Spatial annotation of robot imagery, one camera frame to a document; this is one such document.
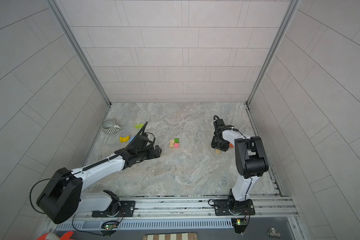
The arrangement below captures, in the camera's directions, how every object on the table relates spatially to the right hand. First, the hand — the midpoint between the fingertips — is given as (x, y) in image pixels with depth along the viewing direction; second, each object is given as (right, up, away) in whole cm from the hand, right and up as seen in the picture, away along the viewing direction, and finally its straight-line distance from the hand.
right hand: (216, 146), depth 95 cm
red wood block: (+6, +3, -11) cm, 13 cm away
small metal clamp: (+18, -31, -31) cm, 48 cm away
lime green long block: (-53, +13, +8) cm, 55 cm away
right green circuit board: (+6, -30, -27) cm, 41 cm away
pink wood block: (-26, +1, -2) cm, 26 cm away
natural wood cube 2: (-29, +4, -1) cm, 29 cm away
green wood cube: (-26, +4, 0) cm, 26 cm away
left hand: (-35, 0, -9) cm, 36 cm away
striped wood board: (-23, -31, -33) cm, 51 cm away
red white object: (-75, -29, -35) cm, 88 cm away
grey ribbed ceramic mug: (-71, +12, +4) cm, 73 cm away
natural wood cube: (-29, +2, -3) cm, 29 cm away
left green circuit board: (-53, -28, -31) cm, 68 cm away
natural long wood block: (0, -2, -6) cm, 7 cm away
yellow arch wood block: (-59, +5, -1) cm, 59 cm away
